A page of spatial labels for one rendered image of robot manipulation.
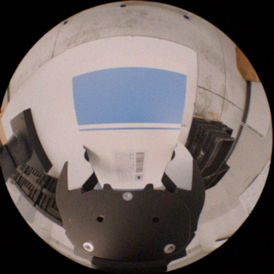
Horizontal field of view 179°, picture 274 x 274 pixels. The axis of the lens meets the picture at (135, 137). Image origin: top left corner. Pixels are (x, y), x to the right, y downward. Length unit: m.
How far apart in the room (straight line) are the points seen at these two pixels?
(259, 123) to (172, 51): 2.31
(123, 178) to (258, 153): 2.53
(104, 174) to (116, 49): 0.23
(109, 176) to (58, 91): 0.22
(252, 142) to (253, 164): 0.48
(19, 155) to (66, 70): 0.36
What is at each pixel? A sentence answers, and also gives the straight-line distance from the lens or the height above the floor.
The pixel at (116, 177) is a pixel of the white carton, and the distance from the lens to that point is 0.15.
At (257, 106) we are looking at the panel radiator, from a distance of 2.47.
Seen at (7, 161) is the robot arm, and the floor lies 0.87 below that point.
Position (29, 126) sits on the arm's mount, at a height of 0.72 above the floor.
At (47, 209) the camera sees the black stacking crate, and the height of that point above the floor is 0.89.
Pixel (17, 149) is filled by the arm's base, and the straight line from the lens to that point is 0.45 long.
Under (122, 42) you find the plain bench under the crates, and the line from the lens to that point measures 0.21.
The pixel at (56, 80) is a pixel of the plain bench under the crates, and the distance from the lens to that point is 0.26.
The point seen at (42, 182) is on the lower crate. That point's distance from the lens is 0.61.
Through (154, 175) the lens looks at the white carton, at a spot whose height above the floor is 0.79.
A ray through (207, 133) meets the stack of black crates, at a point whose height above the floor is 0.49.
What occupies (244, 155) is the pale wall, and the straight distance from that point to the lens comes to 2.62.
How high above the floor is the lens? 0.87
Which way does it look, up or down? 61 degrees down
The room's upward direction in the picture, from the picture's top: 176 degrees clockwise
